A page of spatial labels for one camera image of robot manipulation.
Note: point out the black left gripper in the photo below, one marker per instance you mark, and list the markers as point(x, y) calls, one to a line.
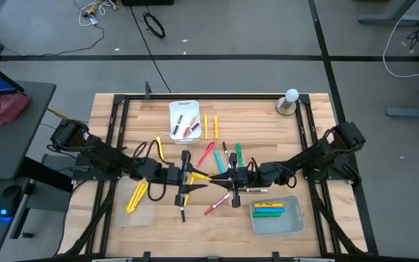
point(178, 175)

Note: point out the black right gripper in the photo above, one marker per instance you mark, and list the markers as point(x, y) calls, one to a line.
point(244, 176)

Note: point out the thick blue highlighter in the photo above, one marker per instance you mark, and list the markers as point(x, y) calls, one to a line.
point(269, 210)
point(219, 162)

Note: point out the slim pink highlighter pen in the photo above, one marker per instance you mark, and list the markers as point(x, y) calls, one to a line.
point(206, 153)

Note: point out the dark brown Expo marker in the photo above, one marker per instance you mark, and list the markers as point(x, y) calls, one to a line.
point(257, 190)

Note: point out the thick green highlighter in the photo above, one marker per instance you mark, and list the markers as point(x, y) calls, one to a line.
point(239, 151)
point(266, 214)

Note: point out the black Expo marker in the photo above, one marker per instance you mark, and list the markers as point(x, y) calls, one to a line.
point(182, 216)

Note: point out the thick yellow highlighter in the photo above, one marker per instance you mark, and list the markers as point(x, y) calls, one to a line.
point(267, 205)
point(159, 143)
point(215, 127)

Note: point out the clear plastic bin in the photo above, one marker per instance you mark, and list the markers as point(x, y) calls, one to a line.
point(140, 218)

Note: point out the white plastic bin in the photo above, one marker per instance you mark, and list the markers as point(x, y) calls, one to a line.
point(184, 109)

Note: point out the grey plastic bin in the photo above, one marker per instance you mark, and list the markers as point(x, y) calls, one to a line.
point(293, 222)

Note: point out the black computer mouse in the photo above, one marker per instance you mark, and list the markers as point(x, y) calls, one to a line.
point(9, 198)

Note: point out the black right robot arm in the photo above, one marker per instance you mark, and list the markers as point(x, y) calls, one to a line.
point(315, 154)

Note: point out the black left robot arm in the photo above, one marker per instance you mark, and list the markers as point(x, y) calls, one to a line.
point(104, 156)

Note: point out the white bulb on metal base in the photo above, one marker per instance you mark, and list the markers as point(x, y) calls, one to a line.
point(291, 95)

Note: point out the dark grey side desk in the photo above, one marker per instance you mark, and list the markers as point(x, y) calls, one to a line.
point(20, 145)

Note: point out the black box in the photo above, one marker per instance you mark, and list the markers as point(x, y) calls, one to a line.
point(147, 2)

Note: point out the blue-grey desk foot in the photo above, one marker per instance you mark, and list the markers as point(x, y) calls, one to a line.
point(413, 112)

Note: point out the grey desk leg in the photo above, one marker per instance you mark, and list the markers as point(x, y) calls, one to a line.
point(387, 18)

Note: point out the black frame clamp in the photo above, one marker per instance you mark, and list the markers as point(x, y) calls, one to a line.
point(275, 254)
point(146, 254)

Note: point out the curved black bracket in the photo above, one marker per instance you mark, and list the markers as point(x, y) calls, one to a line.
point(147, 91)

